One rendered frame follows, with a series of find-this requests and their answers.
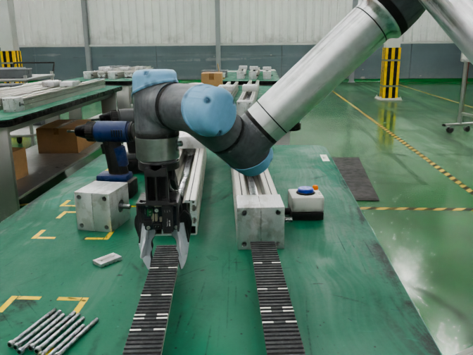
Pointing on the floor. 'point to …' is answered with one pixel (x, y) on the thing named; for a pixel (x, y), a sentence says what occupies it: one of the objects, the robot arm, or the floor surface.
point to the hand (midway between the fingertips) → (165, 260)
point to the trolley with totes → (22, 73)
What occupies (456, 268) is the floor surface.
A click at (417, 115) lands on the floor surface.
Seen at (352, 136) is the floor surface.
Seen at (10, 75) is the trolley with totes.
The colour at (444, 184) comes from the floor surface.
